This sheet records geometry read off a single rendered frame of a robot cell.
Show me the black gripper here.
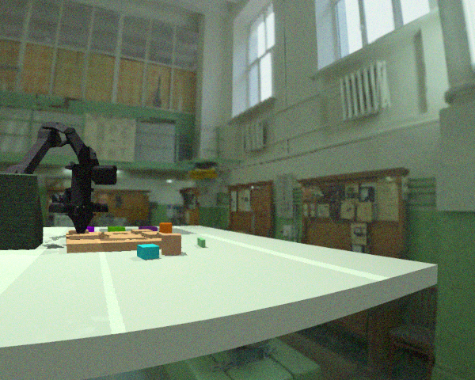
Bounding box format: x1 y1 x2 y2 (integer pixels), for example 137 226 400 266
48 184 108 234

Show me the orange block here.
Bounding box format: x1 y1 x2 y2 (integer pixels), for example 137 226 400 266
159 222 172 234

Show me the teal cube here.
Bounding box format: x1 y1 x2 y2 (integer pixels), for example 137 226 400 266
137 244 159 259

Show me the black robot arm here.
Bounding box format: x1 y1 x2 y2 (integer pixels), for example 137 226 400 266
2 122 117 203

